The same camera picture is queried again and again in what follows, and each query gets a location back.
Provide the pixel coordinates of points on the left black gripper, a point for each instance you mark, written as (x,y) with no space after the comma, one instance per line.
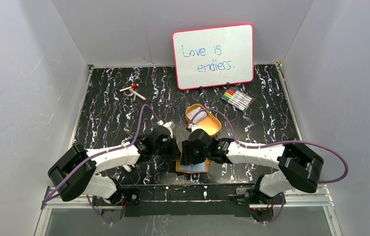
(174,149)

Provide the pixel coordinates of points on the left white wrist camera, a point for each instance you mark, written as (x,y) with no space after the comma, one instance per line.
(169,125)

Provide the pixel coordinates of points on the coloured marker pack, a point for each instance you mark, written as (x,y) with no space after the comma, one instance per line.
(237,99)

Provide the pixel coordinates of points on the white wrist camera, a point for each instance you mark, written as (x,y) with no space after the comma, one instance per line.
(169,125)
(191,127)

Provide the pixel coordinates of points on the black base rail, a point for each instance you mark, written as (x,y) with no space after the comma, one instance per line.
(211,199)

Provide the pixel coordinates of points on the credit cards stack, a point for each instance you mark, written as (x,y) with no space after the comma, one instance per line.
(196,116)

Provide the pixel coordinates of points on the white marker pen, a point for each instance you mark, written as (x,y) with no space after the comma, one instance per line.
(137,94)

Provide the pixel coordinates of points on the red capped marker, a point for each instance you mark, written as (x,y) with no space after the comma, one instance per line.
(130,87)

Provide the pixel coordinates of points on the tan oval tray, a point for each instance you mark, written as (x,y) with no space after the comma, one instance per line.
(211,125)

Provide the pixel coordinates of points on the white plastic clip block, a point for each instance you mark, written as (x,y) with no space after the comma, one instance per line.
(129,168)

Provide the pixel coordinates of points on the white board pink frame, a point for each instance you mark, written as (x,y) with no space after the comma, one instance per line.
(214,56)

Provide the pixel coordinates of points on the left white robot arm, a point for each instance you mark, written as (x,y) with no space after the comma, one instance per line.
(77,172)

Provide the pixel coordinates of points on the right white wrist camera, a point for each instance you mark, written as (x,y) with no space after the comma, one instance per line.
(191,127)

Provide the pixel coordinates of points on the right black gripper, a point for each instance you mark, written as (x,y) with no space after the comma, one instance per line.
(187,157)

